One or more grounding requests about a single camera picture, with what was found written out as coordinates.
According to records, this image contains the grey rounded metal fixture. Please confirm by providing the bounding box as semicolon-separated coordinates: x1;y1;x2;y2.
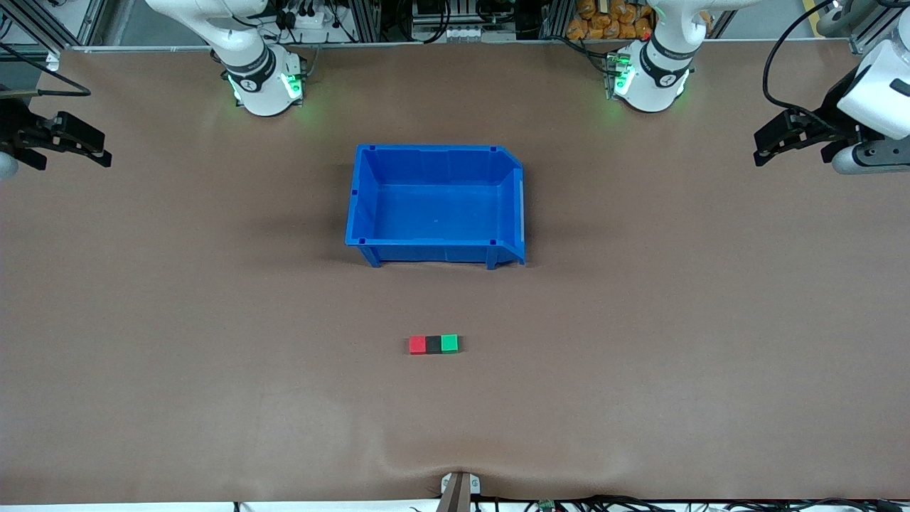
816;0;861;38

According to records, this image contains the orange snack packets pile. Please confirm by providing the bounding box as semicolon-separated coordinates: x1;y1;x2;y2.
567;0;653;41

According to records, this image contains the white power strip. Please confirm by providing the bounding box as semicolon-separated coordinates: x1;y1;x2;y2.
281;0;342;33

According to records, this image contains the blue plastic storage bin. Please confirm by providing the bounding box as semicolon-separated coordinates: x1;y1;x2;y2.
345;144;528;270

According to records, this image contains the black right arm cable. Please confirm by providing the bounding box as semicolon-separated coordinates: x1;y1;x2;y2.
0;41;92;98

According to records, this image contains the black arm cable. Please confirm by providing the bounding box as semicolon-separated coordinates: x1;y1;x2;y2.
0;41;92;98
762;0;854;137

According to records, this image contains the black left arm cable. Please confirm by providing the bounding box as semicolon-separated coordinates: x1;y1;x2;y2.
762;0;854;137

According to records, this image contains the aluminium frame profile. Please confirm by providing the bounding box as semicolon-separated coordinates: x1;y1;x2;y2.
850;7;900;56

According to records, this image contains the aluminium frame strut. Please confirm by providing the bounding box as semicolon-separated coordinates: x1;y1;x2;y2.
0;0;114;47

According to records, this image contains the metal table edge rail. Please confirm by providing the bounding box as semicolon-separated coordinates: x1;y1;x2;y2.
46;39;865;54

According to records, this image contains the grey metal clamp bracket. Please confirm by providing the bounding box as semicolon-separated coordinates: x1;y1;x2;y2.
439;471;482;498

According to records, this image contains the brown camera mount pole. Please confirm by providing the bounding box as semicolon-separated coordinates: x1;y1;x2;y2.
435;473;473;512

